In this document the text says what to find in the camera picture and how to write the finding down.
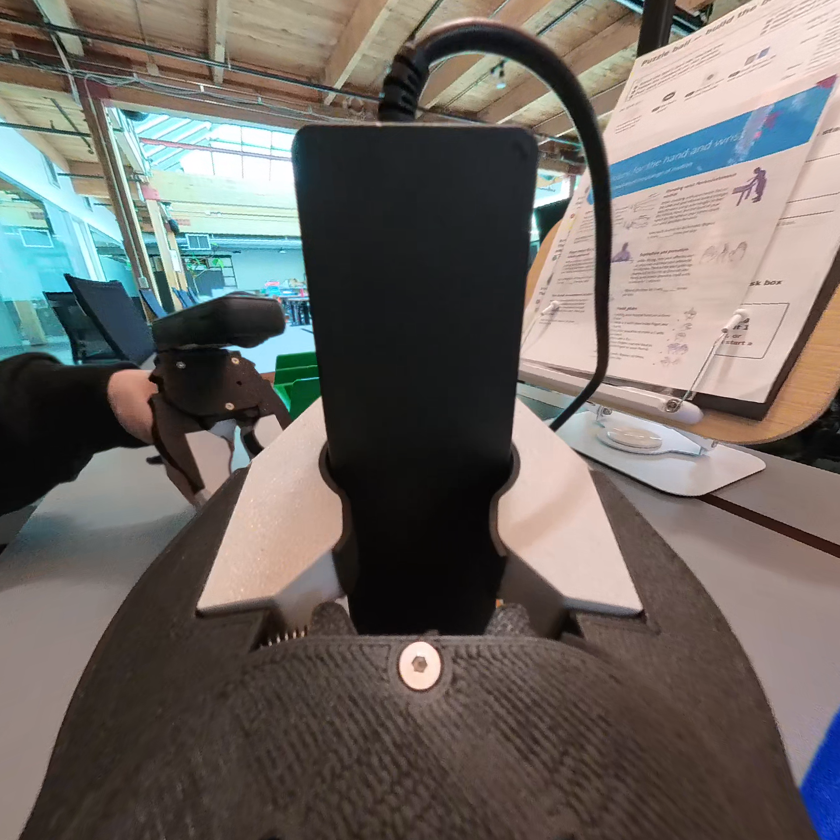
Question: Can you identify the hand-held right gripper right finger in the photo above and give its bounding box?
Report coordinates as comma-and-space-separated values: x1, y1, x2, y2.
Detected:
489, 400, 645, 635

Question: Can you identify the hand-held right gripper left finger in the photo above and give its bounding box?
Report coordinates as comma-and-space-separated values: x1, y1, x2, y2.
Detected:
196, 398, 349, 632

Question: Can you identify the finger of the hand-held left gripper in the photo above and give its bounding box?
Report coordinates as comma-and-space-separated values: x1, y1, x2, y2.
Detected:
252, 412, 286, 455
194, 420, 238, 508

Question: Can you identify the black usb hub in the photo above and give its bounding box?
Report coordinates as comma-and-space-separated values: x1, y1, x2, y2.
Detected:
291, 123, 540, 636

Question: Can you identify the thick black hub cable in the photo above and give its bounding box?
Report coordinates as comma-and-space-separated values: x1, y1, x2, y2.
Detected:
379, 18, 615, 433

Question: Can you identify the person's left forearm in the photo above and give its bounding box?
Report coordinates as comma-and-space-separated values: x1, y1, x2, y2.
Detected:
0, 352, 151, 518

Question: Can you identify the person's left hand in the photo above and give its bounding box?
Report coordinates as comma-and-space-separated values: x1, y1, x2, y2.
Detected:
107, 367, 160, 446

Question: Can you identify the green bin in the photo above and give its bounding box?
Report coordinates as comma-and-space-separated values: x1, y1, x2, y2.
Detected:
272, 351, 324, 421

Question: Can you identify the black mesh chair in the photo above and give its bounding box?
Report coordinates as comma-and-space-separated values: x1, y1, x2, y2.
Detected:
64, 273, 157, 366

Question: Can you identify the document stand with white base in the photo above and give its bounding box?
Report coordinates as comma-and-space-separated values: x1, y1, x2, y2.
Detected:
517, 217, 840, 497

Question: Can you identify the printed sheet with blue band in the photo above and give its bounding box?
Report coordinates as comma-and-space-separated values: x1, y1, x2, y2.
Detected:
524, 74, 840, 405

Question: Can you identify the blue box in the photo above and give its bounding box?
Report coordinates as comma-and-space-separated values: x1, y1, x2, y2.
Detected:
799, 710, 840, 840

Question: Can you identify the white printed paper sheet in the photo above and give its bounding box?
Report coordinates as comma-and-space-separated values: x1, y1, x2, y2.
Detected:
600, 0, 840, 221

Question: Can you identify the black pole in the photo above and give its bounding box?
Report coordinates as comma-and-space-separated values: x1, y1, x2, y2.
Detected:
635, 0, 678, 59

